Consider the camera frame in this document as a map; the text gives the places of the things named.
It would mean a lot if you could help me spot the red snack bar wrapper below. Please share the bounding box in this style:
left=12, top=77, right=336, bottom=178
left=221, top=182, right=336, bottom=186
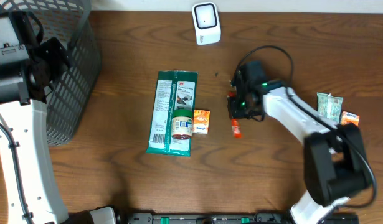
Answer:
left=227, top=91, right=243, bottom=139

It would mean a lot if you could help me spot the orange tissue pack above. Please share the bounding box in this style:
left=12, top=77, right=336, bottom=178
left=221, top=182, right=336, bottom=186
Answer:
left=340, top=111, right=360, bottom=126
left=193, top=110, right=210, bottom=134

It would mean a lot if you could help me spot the green lid glass jar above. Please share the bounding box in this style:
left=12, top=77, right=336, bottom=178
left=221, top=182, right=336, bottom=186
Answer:
left=171, top=109, right=193, bottom=140

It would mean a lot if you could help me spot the green 3M gloves package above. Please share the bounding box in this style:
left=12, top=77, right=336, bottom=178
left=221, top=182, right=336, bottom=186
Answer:
left=146, top=70, right=198, bottom=157

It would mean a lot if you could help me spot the mint green wipes packet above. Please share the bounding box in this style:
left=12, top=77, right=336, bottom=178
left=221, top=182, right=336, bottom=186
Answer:
left=317, top=93, right=343, bottom=123

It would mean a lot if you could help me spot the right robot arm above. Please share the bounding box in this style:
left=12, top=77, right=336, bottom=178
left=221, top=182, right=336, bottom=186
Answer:
left=228, top=61, right=376, bottom=223

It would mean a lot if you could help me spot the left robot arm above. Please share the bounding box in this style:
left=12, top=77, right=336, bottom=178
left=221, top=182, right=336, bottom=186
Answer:
left=0, top=11, right=118, bottom=223

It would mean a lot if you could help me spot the white barcode scanner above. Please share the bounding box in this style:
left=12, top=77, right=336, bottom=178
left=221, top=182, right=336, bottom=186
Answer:
left=191, top=2, right=221, bottom=45

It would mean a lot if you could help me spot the grey plastic mesh basket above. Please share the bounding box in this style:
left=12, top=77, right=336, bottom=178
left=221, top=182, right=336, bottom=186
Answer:
left=0, top=0, right=102, bottom=146

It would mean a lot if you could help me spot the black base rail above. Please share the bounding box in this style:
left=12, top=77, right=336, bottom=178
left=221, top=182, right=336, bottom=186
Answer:
left=125, top=212, right=360, bottom=224

